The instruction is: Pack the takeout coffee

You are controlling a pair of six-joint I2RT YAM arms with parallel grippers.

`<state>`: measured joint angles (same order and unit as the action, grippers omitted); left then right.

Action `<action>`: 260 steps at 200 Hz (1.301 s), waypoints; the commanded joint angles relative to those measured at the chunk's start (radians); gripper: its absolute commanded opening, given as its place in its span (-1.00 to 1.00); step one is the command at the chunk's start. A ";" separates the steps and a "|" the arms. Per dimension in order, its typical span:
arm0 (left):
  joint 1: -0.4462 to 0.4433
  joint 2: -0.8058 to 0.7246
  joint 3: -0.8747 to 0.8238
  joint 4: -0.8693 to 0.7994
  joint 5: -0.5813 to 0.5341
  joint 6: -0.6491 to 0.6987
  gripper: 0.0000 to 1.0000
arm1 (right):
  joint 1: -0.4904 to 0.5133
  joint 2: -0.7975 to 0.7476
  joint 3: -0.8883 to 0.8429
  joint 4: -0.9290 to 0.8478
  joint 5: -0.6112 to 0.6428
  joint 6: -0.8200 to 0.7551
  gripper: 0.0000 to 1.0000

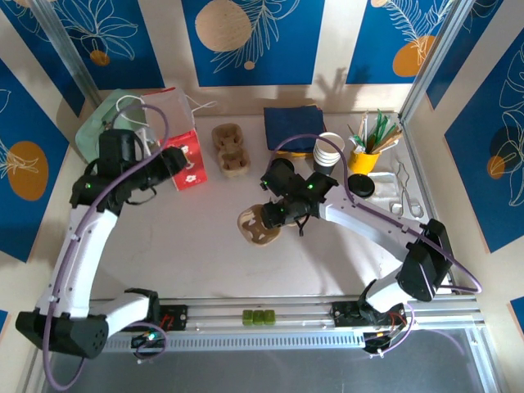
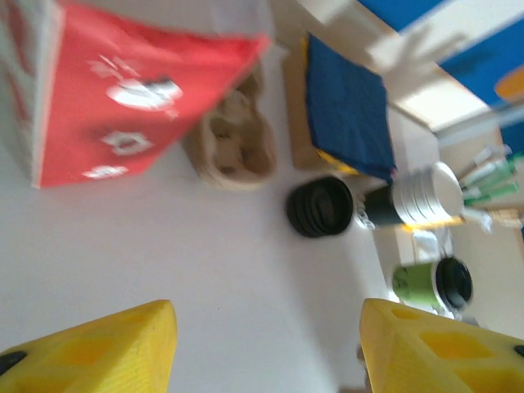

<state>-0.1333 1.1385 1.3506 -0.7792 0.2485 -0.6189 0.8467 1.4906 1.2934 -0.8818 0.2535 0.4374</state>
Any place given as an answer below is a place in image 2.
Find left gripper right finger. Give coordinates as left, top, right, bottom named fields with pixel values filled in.
left=359, top=297, right=524, bottom=393

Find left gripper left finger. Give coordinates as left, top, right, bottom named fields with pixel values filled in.
left=0, top=299, right=178, bottom=393

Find green paper cup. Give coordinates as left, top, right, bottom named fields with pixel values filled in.
left=391, top=261, right=443, bottom=308

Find red paper bag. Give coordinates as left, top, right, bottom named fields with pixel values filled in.
left=0, top=0, right=273, bottom=189

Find wooden stirrer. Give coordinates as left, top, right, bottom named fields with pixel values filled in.
left=489, top=207, right=524, bottom=224

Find paper cup stack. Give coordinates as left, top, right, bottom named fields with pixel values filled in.
left=362, top=161, right=466, bottom=227

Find black cup lid stack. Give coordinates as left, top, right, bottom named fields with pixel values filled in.
left=286, top=175, right=354, bottom=237

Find white sugar stick packet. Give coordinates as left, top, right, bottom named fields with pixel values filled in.
left=470, top=147, right=499, bottom=165

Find cardboard cup carrier stack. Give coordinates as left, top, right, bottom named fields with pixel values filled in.
left=183, top=102, right=280, bottom=192

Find blue paper napkin stack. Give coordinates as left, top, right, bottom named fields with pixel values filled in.
left=305, top=32, right=398, bottom=183

